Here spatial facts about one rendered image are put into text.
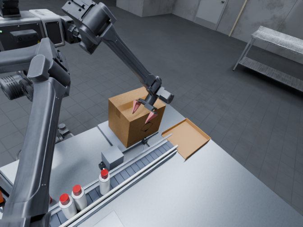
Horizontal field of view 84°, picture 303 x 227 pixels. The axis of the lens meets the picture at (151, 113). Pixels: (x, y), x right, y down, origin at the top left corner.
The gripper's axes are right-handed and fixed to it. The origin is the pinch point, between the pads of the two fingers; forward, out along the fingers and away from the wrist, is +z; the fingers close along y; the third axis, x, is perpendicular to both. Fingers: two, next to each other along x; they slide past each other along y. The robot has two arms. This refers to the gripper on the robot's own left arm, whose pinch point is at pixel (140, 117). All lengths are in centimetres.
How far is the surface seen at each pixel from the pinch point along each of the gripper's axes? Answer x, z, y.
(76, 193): -28.3, 35.6, 5.7
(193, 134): 57, -3, 25
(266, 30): 391, -293, 5
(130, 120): 2.5, 5.1, -4.7
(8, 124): 50, 114, -167
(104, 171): -18.4, 26.3, 7.2
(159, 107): 19.4, -8.9, 0.2
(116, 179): 0.8, 37.6, 7.6
